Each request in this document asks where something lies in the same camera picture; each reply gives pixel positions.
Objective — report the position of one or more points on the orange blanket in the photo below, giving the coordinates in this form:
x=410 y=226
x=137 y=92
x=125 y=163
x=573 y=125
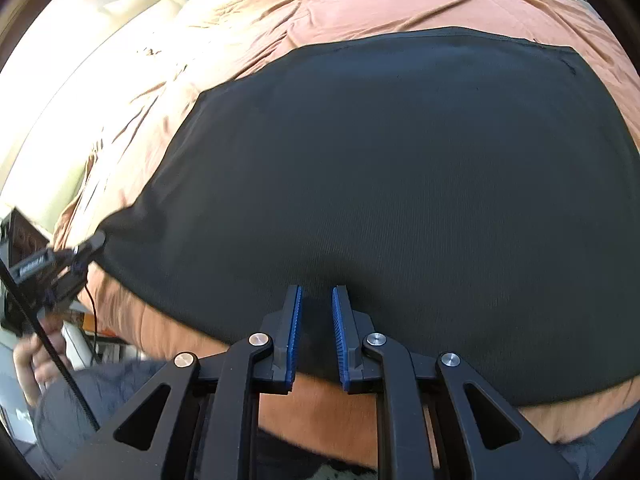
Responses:
x=320 y=5

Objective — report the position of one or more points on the cream padded headboard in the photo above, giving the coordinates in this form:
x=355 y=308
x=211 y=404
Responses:
x=85 y=60

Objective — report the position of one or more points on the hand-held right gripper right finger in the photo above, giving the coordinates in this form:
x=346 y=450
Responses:
x=340 y=340

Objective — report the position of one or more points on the black tank top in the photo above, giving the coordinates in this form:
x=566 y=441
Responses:
x=380 y=185

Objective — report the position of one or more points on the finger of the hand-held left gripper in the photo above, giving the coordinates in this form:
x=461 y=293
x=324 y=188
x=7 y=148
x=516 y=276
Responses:
x=90 y=246

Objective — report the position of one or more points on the person's left hand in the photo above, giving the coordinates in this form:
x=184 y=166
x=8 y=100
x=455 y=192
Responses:
x=27 y=360

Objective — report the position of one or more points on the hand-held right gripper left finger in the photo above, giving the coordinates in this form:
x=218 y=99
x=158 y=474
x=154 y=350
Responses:
x=295 y=340

